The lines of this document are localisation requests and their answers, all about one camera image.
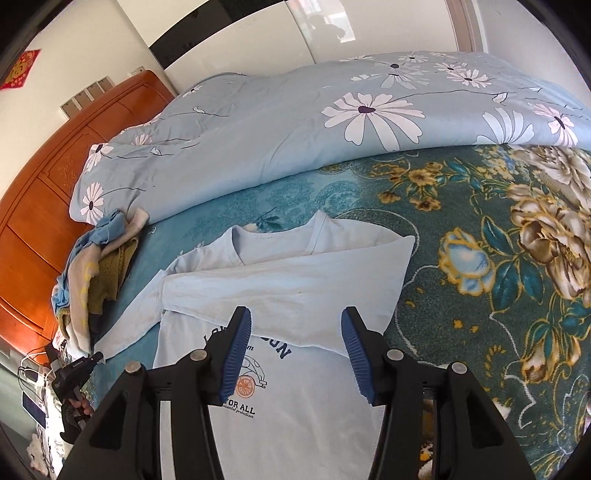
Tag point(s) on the light blue daisy pillow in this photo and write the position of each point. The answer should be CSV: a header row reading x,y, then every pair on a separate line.
x,y
111,184

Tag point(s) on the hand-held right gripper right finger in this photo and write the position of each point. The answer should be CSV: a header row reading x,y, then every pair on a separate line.
x,y
358,360

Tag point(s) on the light blue daisy duvet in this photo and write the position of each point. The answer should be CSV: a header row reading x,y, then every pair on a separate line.
x,y
300,115

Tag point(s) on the pile of mixed clothes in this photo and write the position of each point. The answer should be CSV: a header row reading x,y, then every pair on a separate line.
x,y
83,277

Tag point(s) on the dark cloth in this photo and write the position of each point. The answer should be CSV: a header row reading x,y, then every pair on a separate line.
x,y
97,323

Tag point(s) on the row of wall switches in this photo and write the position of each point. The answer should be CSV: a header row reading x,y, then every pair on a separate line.
x,y
87,94

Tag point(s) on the red wall decoration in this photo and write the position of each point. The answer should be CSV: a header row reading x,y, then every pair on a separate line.
x,y
18,69

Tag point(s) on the light blue printed shirt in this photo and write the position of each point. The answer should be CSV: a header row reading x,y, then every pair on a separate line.
x,y
286,286

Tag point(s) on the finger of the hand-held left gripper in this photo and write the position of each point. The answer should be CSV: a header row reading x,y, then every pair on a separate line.
x,y
96,359

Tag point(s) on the teal floral blanket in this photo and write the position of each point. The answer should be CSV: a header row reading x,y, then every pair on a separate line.
x,y
461,207

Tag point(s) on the blue garment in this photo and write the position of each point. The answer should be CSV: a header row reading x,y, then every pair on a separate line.
x,y
108,230

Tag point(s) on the wooden carved headboard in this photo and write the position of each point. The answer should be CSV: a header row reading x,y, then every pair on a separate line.
x,y
32,240

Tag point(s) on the white glossy wardrobe black stripe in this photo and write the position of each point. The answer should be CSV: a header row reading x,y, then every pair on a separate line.
x,y
240,41

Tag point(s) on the person's left hand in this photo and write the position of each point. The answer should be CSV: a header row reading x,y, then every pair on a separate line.
x,y
83,408

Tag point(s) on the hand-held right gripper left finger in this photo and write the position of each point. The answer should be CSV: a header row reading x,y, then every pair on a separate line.
x,y
233,360

